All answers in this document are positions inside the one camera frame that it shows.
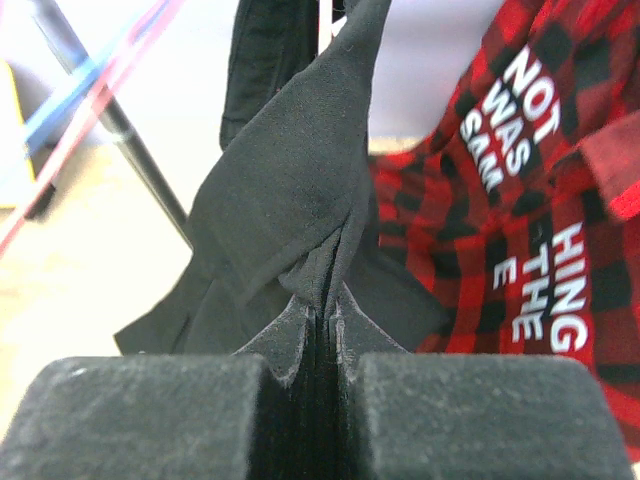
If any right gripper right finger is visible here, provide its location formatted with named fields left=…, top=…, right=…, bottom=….
left=330, top=292, right=633, bottom=479

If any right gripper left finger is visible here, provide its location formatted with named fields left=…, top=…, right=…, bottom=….
left=1, top=299, right=314, bottom=479

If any red black plaid shirt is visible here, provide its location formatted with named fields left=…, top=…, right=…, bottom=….
left=371, top=1, right=639, bottom=462

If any white metal clothes rack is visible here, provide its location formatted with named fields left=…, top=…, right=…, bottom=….
left=29, top=1, right=190, bottom=244

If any blue wire hanger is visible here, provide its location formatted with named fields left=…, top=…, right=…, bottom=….
left=23, top=1, right=168, bottom=154

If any pink wire hanger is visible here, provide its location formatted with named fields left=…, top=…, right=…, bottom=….
left=1, top=1, right=183, bottom=250

